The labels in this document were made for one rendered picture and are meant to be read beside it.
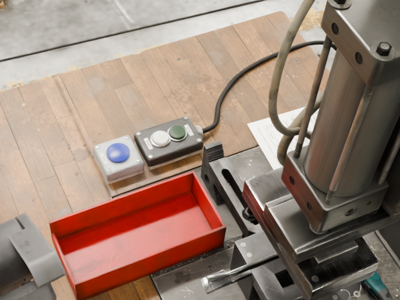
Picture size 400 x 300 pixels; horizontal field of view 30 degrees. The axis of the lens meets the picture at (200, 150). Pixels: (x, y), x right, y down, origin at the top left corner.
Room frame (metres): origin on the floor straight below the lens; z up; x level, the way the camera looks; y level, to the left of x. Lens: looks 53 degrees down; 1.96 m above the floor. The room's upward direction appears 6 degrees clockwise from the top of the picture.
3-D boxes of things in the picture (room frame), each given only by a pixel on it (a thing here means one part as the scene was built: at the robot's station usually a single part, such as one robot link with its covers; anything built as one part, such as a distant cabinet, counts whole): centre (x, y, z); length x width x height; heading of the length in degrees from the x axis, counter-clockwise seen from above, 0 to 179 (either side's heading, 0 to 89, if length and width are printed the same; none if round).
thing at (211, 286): (0.52, -0.06, 0.98); 0.07 x 0.02 x 0.01; 120
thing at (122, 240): (0.61, 0.08, 0.93); 0.25 x 0.12 x 0.06; 120
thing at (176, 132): (0.82, 0.04, 0.93); 0.03 x 0.03 x 0.02
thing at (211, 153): (0.73, -0.03, 0.95); 0.06 x 0.03 x 0.09; 30
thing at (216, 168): (0.67, -0.07, 0.95); 0.15 x 0.03 x 0.10; 30
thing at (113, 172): (0.76, 0.14, 0.90); 0.07 x 0.07 x 0.06; 30
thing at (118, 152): (0.76, 0.14, 0.93); 0.04 x 0.04 x 0.02
